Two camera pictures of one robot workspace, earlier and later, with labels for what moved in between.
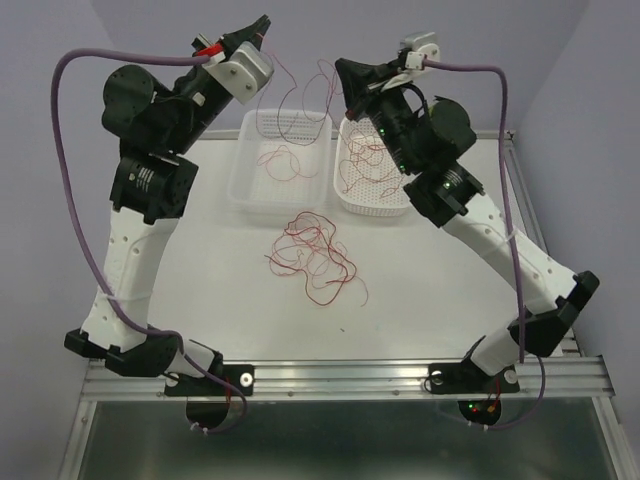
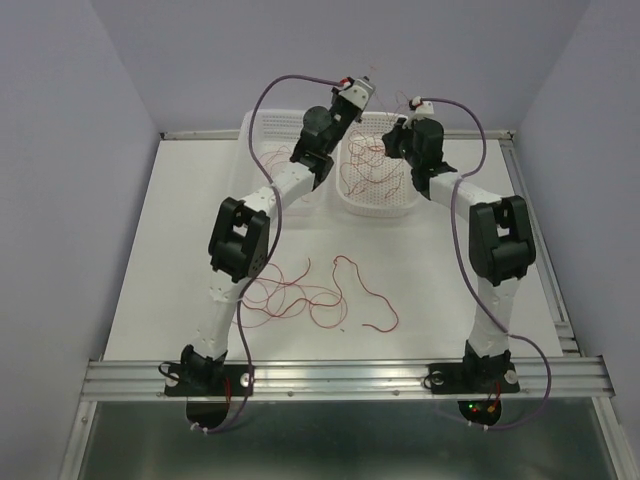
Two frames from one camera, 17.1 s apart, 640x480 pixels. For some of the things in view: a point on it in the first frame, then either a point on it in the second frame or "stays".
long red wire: x=368 y=163 stays
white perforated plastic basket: x=369 y=180 stays
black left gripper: x=247 y=32 → x=336 y=97
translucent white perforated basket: x=280 y=162 stays
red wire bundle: x=306 y=247 → x=271 y=292
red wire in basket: x=362 y=146 stays
